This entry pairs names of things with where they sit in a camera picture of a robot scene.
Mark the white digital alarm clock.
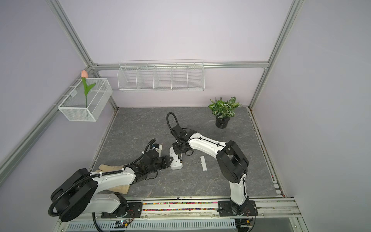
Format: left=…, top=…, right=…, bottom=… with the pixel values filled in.
left=169, top=147, right=183, bottom=170

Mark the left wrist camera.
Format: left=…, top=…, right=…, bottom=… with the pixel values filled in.
left=152, top=143, right=163, bottom=152

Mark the green potted plant black pot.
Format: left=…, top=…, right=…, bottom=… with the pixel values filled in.
left=208, top=97, right=242, bottom=129

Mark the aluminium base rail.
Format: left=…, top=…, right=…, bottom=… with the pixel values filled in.
left=60, top=194, right=302, bottom=222

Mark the white wire wall shelf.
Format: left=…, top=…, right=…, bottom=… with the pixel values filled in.
left=117, top=60, right=205, bottom=91

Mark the white mesh wall basket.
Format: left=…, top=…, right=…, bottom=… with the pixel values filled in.
left=58, top=78, right=113, bottom=122

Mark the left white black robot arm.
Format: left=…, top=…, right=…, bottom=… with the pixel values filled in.
left=48, top=139, right=173, bottom=222

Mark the pink artificial tulip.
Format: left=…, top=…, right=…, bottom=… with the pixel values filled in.
left=81, top=70, right=96, bottom=108

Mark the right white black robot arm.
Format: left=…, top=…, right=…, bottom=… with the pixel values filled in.
left=166, top=112, right=252, bottom=216

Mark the white vented cable duct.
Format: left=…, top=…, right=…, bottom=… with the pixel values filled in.
left=65, top=218, right=237, bottom=232

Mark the beige work glove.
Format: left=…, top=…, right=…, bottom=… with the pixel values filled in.
left=96, top=164, right=130, bottom=195

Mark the white battery cover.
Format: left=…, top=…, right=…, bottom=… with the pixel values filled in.
left=201, top=156, right=207, bottom=171

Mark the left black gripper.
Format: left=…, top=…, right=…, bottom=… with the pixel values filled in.
left=147, top=155, right=174, bottom=174

